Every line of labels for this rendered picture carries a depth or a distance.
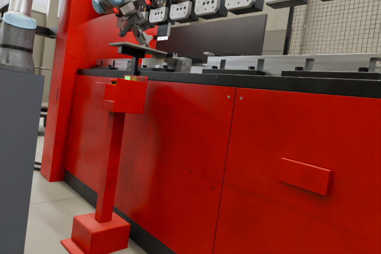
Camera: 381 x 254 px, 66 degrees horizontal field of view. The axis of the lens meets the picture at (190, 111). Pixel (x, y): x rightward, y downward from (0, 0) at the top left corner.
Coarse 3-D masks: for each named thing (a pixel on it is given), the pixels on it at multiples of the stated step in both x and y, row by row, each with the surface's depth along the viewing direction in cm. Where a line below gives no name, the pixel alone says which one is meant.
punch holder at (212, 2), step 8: (200, 0) 143; (208, 0) 139; (216, 0) 135; (224, 0) 138; (200, 8) 142; (208, 8) 138; (216, 8) 135; (224, 8) 138; (200, 16) 147; (208, 16) 145; (216, 16) 143; (224, 16) 141
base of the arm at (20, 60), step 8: (0, 48) 115; (8, 48) 114; (16, 48) 115; (24, 48) 117; (0, 56) 114; (8, 56) 114; (16, 56) 115; (24, 56) 117; (0, 64) 113; (8, 64) 113; (16, 64) 114; (24, 64) 116; (32, 64) 121; (24, 72) 116; (32, 72) 120
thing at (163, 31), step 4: (160, 24) 172; (164, 24) 169; (168, 24) 167; (160, 28) 171; (164, 28) 168; (168, 28) 167; (160, 32) 171; (164, 32) 168; (168, 32) 167; (156, 36) 174; (160, 36) 172; (164, 36) 169
